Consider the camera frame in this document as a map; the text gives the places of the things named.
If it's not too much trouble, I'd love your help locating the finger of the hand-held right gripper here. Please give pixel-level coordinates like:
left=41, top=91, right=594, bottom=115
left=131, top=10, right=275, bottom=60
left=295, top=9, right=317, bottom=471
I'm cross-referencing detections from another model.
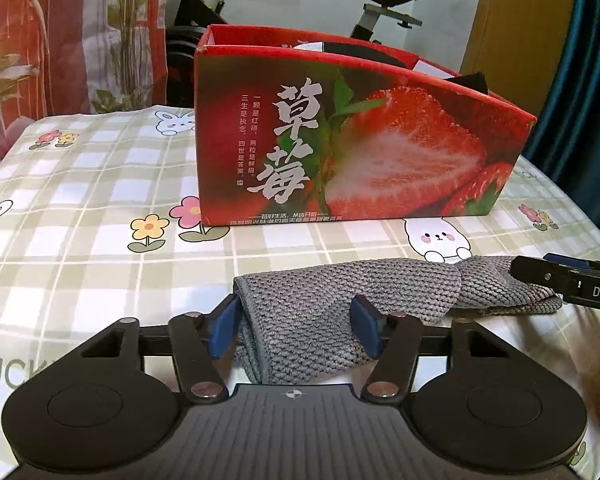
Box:
left=510, top=256, right=600, bottom=307
left=542, top=253, right=600, bottom=273

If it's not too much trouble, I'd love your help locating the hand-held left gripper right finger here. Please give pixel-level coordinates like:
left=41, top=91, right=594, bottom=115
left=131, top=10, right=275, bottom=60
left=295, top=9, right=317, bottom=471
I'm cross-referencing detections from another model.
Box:
left=351, top=294, right=536, bottom=405

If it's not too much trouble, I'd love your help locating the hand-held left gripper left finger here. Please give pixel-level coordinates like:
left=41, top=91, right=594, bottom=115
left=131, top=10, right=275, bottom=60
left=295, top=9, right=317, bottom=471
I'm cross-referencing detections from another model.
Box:
left=55, top=295, right=244, bottom=405

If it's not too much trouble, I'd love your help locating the grey waffle towel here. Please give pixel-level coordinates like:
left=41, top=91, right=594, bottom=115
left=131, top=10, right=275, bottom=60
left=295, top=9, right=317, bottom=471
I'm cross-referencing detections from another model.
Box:
left=231, top=255, right=563, bottom=385

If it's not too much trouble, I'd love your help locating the red strawberry cardboard box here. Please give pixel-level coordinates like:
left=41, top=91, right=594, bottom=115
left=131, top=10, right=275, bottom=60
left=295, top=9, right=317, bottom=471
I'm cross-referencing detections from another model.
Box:
left=194, top=24, right=537, bottom=227

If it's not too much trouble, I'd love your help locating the black cloth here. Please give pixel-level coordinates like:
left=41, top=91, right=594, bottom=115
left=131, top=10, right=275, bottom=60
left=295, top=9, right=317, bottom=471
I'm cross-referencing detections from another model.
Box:
left=322, top=41, right=492, bottom=95

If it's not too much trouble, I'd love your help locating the blue curtain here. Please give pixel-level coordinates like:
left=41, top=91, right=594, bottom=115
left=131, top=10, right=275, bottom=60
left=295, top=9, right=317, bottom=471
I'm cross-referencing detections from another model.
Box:
left=522, top=0, right=600, bottom=256

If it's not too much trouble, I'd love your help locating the checked cartoon tablecloth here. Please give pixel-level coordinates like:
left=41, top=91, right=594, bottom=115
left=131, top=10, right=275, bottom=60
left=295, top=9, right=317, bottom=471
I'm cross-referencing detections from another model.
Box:
left=0, top=105, right=600, bottom=480

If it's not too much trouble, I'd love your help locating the wooden door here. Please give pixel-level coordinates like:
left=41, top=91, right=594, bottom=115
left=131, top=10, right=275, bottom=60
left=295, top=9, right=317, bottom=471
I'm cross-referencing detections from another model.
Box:
left=459, top=0, right=581, bottom=116

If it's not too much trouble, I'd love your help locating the black exercise bike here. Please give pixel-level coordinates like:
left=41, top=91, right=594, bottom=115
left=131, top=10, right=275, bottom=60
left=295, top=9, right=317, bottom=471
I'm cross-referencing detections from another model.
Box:
left=165, top=0, right=429, bottom=56

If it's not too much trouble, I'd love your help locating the red printed backdrop cloth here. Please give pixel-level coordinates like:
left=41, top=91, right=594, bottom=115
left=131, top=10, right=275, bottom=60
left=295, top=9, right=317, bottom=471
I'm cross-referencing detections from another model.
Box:
left=0, top=0, right=173, bottom=161

